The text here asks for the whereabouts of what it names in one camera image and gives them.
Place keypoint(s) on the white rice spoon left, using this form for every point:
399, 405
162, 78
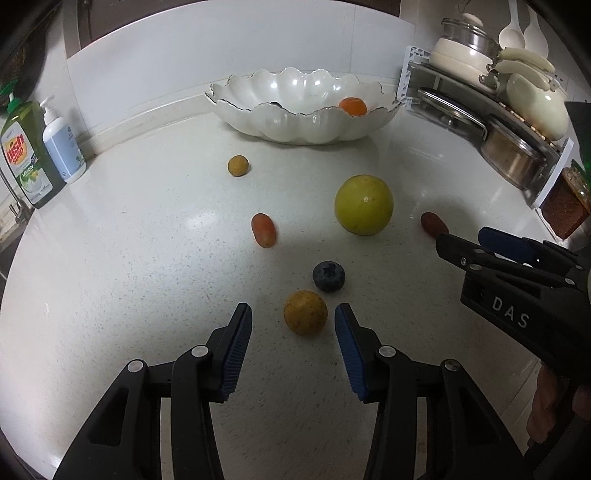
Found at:
511, 36

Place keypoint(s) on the red grape tomato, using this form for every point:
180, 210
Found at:
263, 230
433, 225

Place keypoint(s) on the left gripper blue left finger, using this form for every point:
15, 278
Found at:
233, 348

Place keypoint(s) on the metal counter shelf rack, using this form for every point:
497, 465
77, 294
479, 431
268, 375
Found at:
418, 73

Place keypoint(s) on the yellow longan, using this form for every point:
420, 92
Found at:
305, 313
238, 165

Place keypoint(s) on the cream ceramic kettle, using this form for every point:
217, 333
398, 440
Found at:
527, 83

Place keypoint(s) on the black perforated frying pan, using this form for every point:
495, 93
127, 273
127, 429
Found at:
25, 62

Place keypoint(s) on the glass jar of sauce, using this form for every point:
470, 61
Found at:
567, 206

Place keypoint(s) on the white rice spoon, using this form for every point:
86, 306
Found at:
535, 40
511, 36

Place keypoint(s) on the green dish soap bottle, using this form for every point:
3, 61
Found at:
25, 152

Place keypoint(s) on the blueberry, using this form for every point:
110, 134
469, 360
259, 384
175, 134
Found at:
329, 276

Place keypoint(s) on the white scalloped fruit bowl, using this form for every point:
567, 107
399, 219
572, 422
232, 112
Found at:
310, 114

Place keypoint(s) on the stainless steel pot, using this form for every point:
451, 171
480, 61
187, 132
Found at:
512, 157

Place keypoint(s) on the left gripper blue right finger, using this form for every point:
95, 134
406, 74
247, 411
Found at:
352, 345

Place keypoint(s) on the white pump lotion bottle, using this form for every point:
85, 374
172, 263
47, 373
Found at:
61, 144

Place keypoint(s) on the cream pot with glass lid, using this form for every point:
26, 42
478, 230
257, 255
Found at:
466, 52

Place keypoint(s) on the white rice spoon right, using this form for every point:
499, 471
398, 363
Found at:
535, 40

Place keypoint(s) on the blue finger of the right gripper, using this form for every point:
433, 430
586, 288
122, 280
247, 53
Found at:
519, 249
477, 262

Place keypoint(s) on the black knife block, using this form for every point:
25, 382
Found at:
580, 116

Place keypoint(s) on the person's right hand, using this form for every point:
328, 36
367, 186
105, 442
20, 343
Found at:
542, 418

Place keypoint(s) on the green apple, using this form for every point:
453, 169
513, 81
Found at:
364, 205

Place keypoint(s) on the small chrome faucet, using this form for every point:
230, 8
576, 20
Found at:
21, 212

